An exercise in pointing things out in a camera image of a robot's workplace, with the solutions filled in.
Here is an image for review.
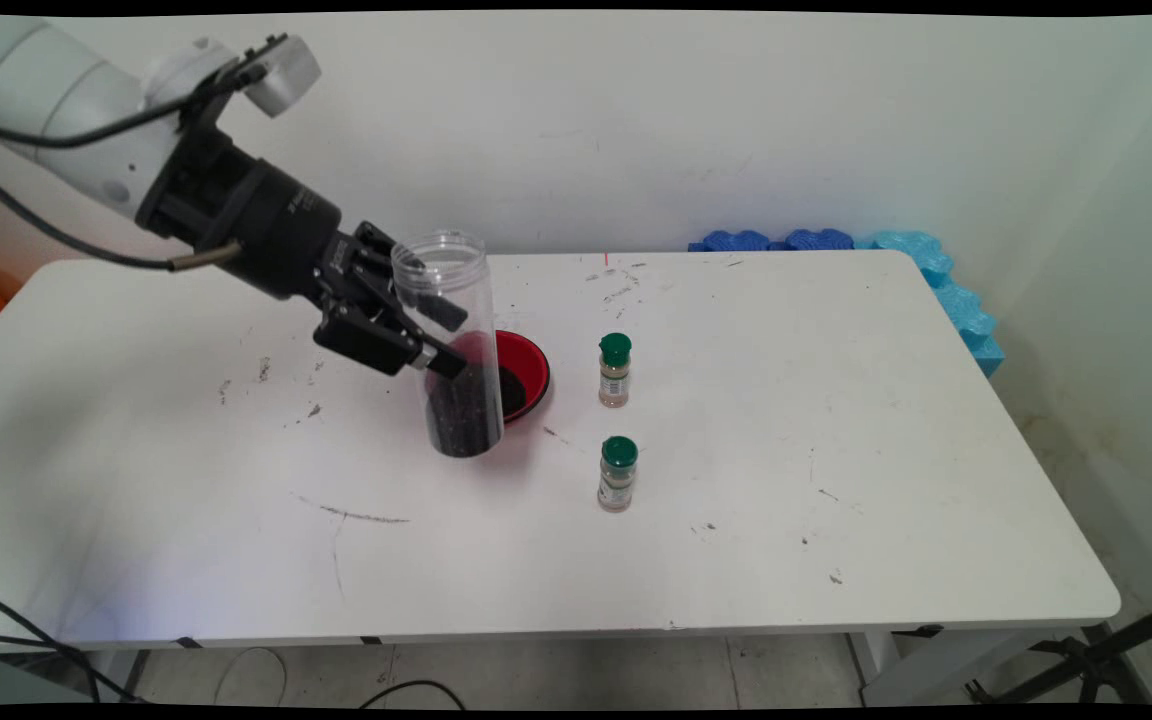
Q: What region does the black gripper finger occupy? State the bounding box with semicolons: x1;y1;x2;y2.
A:
314;290;469;381
356;222;470;333

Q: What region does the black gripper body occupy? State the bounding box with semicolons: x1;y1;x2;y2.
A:
134;125;393;301

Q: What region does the clear plastic jar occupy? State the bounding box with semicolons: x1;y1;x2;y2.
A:
391;229;507;460

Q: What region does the red bowl with dark grains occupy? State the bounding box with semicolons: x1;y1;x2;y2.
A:
436;330;552;427

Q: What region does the green-capped spice bottle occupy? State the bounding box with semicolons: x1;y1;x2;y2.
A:
597;333;633;409
596;436;639;514

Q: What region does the dark blue foam piece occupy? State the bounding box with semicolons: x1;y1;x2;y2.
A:
784;228;855;252
688;229;772;253

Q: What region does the dark table leg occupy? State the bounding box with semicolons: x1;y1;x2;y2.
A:
119;650;151;703

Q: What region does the light blue foam mat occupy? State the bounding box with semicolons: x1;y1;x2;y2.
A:
856;230;1005;379

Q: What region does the white table leg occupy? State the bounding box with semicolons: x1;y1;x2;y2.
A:
848;628;1117;706

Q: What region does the black tripod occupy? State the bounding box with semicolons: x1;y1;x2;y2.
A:
966;592;1152;704

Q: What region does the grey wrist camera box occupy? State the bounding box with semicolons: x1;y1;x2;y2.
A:
236;33;323;119

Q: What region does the black camera cable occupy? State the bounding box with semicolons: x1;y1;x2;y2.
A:
0;60;272;151

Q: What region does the white floor cable loop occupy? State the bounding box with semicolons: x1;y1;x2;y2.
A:
214;646;288;706

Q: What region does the black floor cable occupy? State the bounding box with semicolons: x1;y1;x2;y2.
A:
361;680;467;709

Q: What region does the black hanging cable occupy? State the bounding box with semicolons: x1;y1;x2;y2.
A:
0;582;142;704
0;632;102;704

